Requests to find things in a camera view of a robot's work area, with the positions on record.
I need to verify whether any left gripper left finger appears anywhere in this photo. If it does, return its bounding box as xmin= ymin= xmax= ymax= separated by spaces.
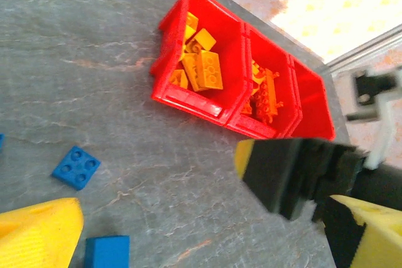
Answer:
xmin=0 ymin=198 xmax=85 ymax=268

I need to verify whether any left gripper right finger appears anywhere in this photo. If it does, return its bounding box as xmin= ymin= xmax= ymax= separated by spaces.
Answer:
xmin=313 ymin=195 xmax=402 ymax=268

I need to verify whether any orange lego brick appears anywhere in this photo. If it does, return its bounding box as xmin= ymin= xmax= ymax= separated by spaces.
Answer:
xmin=241 ymin=98 xmax=257 ymax=115

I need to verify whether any orange lego rail piece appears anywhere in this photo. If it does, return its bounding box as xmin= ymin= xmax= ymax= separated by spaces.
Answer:
xmin=256 ymin=67 xmax=285 ymax=124

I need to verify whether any yellow lego brick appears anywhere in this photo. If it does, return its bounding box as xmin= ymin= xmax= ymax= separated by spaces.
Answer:
xmin=197 ymin=50 xmax=224 ymax=90

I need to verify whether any yellow long lego slope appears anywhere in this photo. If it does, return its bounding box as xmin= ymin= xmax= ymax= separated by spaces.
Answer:
xmin=181 ymin=53 xmax=208 ymax=92

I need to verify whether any yellow half-round lego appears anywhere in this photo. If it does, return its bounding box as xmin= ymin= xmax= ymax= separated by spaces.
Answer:
xmin=169 ymin=69 xmax=189 ymax=89

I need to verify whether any yellow lego wedge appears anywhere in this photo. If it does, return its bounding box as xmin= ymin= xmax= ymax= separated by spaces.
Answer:
xmin=193 ymin=28 xmax=217 ymax=51

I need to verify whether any small yellow lego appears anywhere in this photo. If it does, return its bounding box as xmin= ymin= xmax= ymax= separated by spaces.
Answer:
xmin=183 ymin=26 xmax=197 ymax=43
xmin=185 ymin=12 xmax=200 ymax=30

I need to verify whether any red plastic bin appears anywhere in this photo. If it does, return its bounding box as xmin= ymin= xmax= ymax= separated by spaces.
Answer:
xmin=276 ymin=54 xmax=337 ymax=142
xmin=224 ymin=23 xmax=304 ymax=140
xmin=149 ymin=0 xmax=249 ymax=126

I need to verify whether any blue square lego plate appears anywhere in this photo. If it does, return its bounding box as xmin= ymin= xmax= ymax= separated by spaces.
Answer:
xmin=52 ymin=145 xmax=102 ymax=191

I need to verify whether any aluminium frame post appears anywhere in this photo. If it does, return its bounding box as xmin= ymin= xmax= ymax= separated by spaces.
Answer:
xmin=326 ymin=23 xmax=402 ymax=76

